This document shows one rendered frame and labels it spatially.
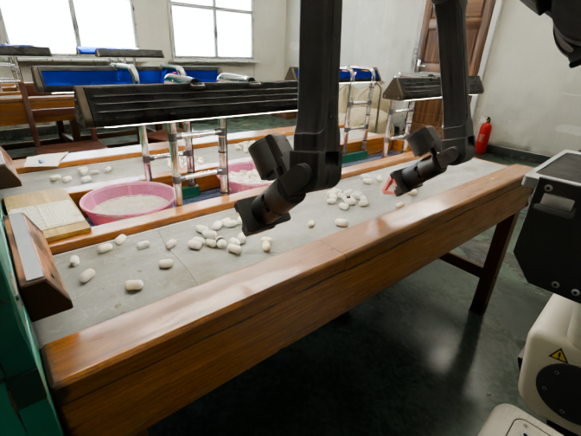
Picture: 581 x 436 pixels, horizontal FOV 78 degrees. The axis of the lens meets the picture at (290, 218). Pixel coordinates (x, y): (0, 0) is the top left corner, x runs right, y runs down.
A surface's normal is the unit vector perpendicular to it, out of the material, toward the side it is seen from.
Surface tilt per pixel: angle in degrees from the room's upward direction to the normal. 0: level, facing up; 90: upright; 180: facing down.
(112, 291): 0
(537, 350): 90
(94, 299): 0
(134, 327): 0
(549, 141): 89
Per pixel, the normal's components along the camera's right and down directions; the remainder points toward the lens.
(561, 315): -0.06, -0.94
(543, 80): -0.72, 0.28
